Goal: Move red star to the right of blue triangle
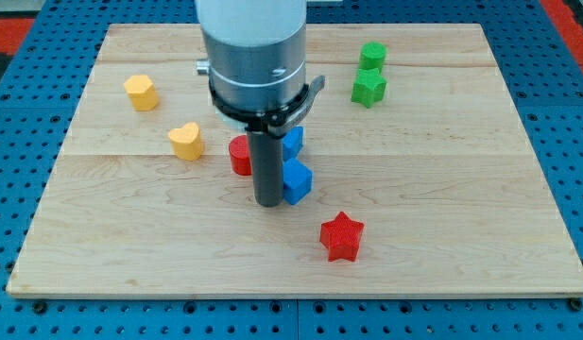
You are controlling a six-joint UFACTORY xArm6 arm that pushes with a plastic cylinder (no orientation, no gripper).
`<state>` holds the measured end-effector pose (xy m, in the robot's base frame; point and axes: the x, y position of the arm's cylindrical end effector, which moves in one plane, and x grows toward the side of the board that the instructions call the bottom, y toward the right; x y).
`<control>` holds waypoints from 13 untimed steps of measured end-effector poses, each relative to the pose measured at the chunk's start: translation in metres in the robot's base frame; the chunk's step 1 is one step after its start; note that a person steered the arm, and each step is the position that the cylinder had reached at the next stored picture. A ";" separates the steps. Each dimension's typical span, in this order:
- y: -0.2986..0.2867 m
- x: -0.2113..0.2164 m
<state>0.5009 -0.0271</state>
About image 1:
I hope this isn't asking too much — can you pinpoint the red cylinder block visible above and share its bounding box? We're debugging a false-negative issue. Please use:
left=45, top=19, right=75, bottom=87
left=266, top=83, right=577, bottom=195
left=229, top=135, right=251, bottom=176

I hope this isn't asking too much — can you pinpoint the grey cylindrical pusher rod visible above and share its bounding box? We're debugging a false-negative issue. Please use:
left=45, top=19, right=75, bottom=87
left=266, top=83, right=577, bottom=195
left=248, top=131, right=283, bottom=207

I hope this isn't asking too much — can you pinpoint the yellow heart block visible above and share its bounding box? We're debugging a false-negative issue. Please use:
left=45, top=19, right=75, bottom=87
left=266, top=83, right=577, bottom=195
left=167, top=122, right=204, bottom=161

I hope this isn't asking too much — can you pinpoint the light wooden board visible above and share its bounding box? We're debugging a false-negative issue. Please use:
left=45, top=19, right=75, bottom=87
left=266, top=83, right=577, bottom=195
left=7, top=24, right=583, bottom=299

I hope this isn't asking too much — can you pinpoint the red star block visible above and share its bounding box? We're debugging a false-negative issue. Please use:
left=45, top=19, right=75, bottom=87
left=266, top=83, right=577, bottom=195
left=319, top=212, right=365, bottom=262

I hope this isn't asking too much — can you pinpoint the yellow hexagon block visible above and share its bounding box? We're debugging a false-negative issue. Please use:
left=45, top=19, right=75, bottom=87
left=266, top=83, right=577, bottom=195
left=123, top=75, right=160, bottom=111

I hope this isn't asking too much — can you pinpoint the blue triangle block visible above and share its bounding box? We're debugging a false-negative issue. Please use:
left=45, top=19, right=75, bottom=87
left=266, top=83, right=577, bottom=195
left=282, top=126, right=304, bottom=162

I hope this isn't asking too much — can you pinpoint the black clamp with lever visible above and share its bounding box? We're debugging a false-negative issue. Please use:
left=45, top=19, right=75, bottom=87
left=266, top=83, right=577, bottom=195
left=209, top=76, right=326, bottom=139

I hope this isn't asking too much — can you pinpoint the green cylinder block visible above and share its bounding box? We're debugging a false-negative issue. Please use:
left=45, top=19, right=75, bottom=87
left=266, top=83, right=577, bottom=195
left=359, top=42, right=387, bottom=72

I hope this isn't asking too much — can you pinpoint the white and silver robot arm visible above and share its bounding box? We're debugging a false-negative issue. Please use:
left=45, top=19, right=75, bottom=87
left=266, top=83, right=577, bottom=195
left=196, top=0, right=307, bottom=128

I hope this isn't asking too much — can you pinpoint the blue cube block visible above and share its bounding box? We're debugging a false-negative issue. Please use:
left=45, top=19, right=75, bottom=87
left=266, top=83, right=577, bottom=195
left=283, top=158, right=313, bottom=205

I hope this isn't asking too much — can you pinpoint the green star block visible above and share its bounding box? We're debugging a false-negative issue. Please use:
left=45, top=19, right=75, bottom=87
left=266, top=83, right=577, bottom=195
left=351, top=68, right=387, bottom=108

